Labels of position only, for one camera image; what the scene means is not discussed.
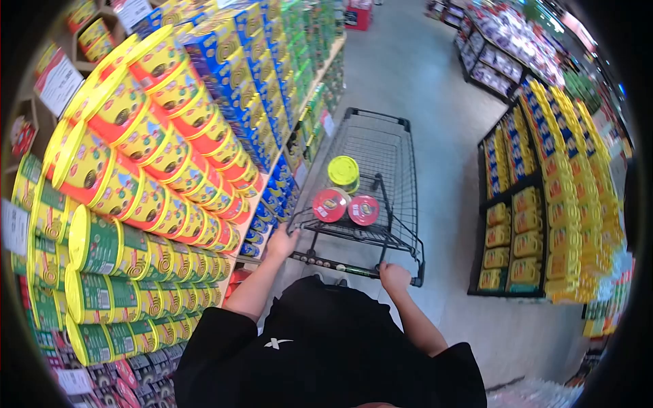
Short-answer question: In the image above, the person's body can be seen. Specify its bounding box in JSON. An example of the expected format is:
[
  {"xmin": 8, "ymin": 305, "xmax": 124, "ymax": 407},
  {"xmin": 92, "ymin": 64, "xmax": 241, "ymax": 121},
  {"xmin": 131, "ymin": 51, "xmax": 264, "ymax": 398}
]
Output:
[{"xmin": 172, "ymin": 275, "xmax": 488, "ymax": 408}]

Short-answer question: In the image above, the person's right hand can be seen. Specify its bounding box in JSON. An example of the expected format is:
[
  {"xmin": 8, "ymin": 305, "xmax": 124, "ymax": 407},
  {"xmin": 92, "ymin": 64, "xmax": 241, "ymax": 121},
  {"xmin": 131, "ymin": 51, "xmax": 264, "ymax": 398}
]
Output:
[{"xmin": 379, "ymin": 261, "xmax": 412, "ymax": 295}]

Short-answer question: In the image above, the person's left hand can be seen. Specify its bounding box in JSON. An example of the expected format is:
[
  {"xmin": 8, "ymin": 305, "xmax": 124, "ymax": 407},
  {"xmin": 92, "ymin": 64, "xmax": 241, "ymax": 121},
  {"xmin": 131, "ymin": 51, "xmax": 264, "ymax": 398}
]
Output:
[{"xmin": 265, "ymin": 223, "xmax": 301, "ymax": 260}]

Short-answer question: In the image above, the black wire shopping cart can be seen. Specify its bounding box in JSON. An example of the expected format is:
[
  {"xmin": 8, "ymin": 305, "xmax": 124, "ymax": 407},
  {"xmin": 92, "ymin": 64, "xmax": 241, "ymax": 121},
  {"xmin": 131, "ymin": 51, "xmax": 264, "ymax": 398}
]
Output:
[{"xmin": 287, "ymin": 107, "xmax": 426, "ymax": 288}]

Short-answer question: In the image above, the red lid round tin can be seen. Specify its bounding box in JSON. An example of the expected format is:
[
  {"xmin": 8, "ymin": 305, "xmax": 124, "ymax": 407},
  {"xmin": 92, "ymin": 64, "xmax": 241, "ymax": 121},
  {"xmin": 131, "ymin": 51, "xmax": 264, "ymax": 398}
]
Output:
[
  {"xmin": 347, "ymin": 194, "xmax": 381, "ymax": 226},
  {"xmin": 312, "ymin": 187, "xmax": 352, "ymax": 223}
]

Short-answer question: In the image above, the full shop shelf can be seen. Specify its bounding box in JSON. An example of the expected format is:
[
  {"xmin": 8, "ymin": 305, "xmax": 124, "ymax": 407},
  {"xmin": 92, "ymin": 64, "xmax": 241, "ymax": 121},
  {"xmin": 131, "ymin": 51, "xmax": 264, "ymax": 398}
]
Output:
[
  {"xmin": 2, "ymin": 0, "xmax": 348, "ymax": 408},
  {"xmin": 426, "ymin": 0, "xmax": 638, "ymax": 340}
]

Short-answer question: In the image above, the red display stand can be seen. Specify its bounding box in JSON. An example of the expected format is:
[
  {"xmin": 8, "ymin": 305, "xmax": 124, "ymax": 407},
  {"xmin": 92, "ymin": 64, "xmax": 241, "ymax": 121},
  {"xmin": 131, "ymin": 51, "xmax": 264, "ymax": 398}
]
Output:
[{"xmin": 344, "ymin": 0, "xmax": 373, "ymax": 31}]

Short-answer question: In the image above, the yellow lid round tin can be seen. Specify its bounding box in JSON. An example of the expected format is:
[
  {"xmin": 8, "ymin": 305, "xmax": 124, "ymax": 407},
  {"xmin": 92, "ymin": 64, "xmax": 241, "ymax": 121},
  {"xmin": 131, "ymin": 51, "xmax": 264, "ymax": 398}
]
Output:
[{"xmin": 328, "ymin": 155, "xmax": 361, "ymax": 194}]

